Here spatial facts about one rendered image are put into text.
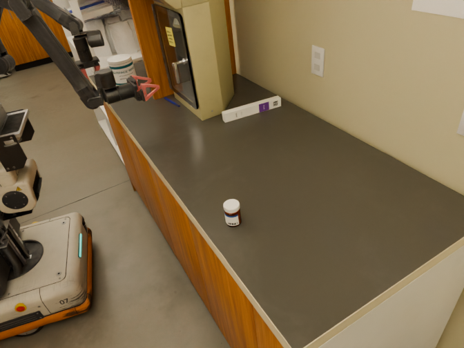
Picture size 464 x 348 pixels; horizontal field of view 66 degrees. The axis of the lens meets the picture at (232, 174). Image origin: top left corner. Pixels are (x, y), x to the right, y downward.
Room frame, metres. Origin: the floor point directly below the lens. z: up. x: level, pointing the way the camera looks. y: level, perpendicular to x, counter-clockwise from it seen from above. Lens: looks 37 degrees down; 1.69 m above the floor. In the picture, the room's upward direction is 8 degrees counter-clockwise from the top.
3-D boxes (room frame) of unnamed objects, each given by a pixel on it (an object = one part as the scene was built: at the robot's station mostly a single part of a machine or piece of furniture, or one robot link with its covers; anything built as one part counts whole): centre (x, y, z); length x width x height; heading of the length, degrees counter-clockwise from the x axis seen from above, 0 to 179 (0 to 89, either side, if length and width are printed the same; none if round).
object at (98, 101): (1.33, 0.45, 1.19); 0.12 x 0.09 x 0.11; 102
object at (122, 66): (2.00, 0.53, 1.02); 0.13 x 0.13 x 0.15
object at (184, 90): (1.56, 0.18, 1.19); 0.30 x 0.01 x 0.40; 25
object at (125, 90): (1.36, 0.37, 1.15); 0.10 x 0.07 x 0.07; 25
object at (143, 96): (1.36, 0.29, 1.15); 0.09 x 0.07 x 0.07; 115
